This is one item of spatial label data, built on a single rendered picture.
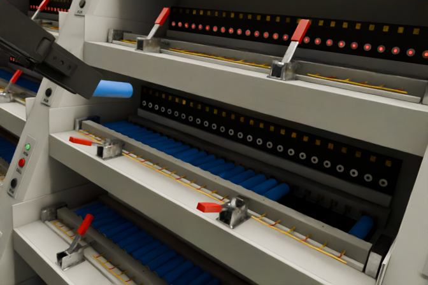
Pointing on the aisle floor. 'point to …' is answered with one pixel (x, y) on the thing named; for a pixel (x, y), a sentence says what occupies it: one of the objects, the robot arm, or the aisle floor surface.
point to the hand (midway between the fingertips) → (61, 68)
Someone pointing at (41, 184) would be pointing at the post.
